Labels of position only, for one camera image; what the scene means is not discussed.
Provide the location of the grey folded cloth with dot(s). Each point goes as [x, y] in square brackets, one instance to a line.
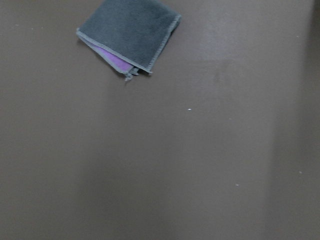
[129, 34]

